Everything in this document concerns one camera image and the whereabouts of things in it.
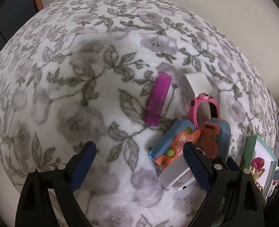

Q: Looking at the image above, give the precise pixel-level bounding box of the blue orange small box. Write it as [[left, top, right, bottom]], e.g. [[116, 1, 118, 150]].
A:
[[203, 118, 231, 162]]

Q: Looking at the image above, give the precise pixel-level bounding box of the purple plastic stick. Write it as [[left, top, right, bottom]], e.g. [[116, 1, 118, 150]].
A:
[[142, 73, 172, 127]]

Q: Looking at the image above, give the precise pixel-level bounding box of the pink smart watch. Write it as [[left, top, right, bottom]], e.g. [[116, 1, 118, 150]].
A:
[[189, 94, 220, 131]]

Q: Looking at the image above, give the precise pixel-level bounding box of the gold black patterned harmonica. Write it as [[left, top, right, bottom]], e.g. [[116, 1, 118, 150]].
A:
[[249, 166, 265, 192]]

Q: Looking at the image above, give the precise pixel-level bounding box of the teal white tray box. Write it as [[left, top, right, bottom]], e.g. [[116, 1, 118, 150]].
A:
[[241, 135, 277, 199]]

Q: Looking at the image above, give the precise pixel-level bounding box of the white charger cube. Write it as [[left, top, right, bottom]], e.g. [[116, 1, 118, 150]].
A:
[[178, 72, 212, 102]]

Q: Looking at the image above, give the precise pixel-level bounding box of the blue orange carrot knife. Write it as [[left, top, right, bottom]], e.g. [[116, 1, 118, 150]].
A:
[[148, 119, 201, 169]]

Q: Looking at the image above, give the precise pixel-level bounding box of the white power strip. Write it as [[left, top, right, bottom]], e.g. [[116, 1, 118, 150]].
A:
[[273, 141, 279, 160]]

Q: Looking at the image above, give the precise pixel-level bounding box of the floral grey white blanket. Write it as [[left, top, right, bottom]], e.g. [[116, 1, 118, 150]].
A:
[[0, 0, 278, 226]]

